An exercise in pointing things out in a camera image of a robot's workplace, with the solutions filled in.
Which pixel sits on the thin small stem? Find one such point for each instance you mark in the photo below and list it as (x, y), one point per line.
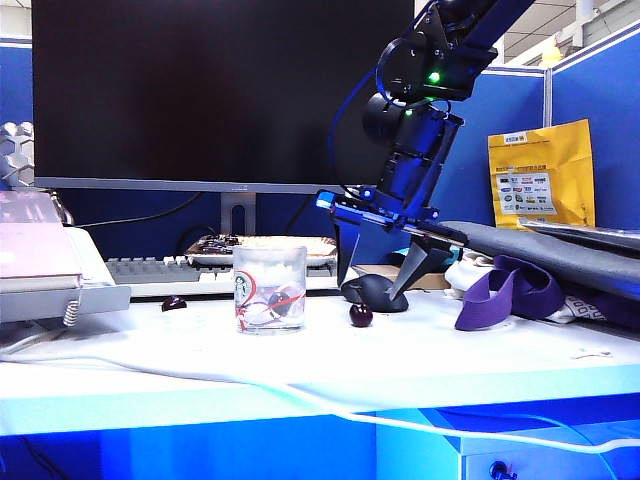
(591, 354)

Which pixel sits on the black computer mouse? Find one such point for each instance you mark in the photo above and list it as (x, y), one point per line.
(375, 295)

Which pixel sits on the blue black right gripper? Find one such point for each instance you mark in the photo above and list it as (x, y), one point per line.
(415, 170)

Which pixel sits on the purple elastic band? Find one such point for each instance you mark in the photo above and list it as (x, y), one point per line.
(480, 310)

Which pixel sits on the printed clear glass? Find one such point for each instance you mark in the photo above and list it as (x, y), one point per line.
(270, 272)

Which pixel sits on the yellow printed bag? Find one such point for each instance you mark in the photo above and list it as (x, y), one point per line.
(570, 165)

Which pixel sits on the silver laptop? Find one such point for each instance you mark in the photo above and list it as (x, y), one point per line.
(595, 234)

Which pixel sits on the drawer lock with key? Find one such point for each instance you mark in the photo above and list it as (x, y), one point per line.
(500, 470)

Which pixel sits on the brown patterned plate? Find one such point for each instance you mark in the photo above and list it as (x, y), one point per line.
(315, 247)

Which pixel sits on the grey laptop sleeve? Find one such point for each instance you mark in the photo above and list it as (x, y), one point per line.
(530, 250)

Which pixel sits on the white and grey desk phone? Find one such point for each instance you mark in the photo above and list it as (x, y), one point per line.
(97, 299)

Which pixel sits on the white and grey keyboard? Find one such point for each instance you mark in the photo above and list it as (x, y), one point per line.
(150, 271)

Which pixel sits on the black computer monitor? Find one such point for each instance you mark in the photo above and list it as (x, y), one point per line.
(200, 90)

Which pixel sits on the patterned white cloth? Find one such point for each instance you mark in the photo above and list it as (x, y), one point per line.
(584, 309)

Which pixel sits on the white drawer cabinet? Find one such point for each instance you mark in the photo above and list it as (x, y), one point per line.
(417, 460)

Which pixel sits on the grey monitor stand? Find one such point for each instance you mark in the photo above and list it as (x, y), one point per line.
(229, 210)

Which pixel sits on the white hexagon ornament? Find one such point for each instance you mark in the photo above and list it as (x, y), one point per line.
(17, 150)

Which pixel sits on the narrow blue partition panel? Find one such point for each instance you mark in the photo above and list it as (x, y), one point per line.
(617, 100)

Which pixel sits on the dark red cherry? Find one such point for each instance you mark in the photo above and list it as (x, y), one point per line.
(174, 303)
(279, 304)
(361, 315)

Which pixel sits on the brown cardboard box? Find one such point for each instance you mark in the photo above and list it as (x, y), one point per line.
(430, 282)

